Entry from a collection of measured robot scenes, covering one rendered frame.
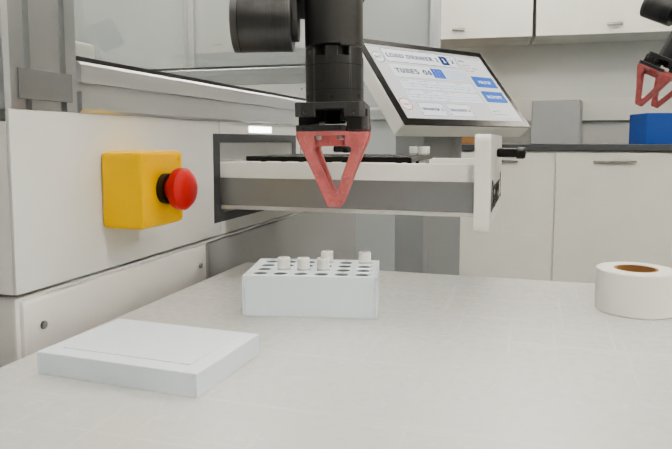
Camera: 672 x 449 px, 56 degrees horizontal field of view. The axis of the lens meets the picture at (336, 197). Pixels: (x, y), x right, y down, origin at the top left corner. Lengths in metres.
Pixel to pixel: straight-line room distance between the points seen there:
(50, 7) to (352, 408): 0.40
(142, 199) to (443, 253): 1.37
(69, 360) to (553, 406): 0.32
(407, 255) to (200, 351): 1.44
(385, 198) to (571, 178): 3.03
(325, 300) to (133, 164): 0.21
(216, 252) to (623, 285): 0.47
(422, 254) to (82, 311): 1.32
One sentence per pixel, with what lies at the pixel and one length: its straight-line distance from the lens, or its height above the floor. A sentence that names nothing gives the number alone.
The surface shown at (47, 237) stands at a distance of 0.57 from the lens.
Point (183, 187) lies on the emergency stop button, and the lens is 0.60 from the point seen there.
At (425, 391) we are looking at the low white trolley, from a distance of 0.43.
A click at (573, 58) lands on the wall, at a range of 4.48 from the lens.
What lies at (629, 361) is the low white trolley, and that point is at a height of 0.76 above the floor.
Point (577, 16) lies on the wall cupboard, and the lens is 4.16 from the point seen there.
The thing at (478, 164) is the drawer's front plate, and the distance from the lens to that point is 0.72.
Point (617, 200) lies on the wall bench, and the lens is 3.79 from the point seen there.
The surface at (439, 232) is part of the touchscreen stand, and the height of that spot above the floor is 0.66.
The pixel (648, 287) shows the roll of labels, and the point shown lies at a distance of 0.64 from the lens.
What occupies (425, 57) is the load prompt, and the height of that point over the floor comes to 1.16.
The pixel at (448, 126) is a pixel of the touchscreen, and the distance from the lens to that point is 1.70.
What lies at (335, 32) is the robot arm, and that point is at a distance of 0.61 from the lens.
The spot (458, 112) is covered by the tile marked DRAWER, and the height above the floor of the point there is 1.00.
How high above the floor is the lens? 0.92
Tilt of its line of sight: 5 degrees down
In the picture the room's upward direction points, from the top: straight up
